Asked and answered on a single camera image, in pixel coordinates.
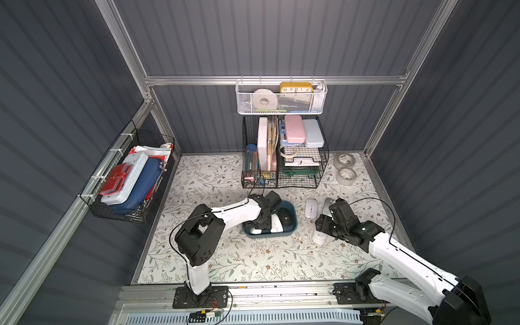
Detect yellow clock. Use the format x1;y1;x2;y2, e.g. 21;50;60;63
280;81;314;93

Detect teal plastic storage box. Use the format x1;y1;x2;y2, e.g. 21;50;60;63
242;200;298;239

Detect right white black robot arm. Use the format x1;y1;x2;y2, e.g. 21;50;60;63
315;199;492;324

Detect light grey pencil case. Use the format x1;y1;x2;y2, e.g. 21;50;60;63
303;119;324;148

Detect white rounded computer mouse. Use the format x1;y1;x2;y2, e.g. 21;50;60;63
305;199;319;220

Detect clear tape roll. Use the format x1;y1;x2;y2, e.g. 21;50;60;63
336;167;358;186
333;152;356;170

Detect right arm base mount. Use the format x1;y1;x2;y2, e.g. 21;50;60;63
333;282;384;305

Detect aluminium rail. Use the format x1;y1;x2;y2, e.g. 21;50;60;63
109;280;403;324

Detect clear tape roll front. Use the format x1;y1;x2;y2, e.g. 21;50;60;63
336;167;358;186

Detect white box upright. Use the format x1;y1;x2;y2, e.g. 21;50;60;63
257;117;268;171

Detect black wire desk organizer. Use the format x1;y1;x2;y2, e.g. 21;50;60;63
240;116;330;189

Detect red wallet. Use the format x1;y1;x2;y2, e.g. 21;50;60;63
100;163;132;196

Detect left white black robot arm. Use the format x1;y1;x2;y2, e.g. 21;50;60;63
174;191;282;296

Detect blue zip case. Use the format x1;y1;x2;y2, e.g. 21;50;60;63
112;158;163;215

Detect clear tape roll rear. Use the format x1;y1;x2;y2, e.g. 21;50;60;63
333;152;356;170

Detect black computer mouse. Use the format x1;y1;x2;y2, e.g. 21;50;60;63
277;208;295;228

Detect small circuit board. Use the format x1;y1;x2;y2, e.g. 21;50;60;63
186;310;222;324

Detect black wire wall basket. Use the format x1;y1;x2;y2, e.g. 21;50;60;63
79;121;176;224

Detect white tape roll in basket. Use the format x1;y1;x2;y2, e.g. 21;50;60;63
251;89;278;111

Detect white mesh hanging basket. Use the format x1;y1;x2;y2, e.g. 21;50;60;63
235;78;329;115

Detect pink pencil case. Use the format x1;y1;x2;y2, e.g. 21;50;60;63
284;115;306;144

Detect white plastic case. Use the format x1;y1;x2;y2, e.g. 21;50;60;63
101;152;148;205

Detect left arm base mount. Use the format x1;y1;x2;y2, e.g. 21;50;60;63
172;284;231;310

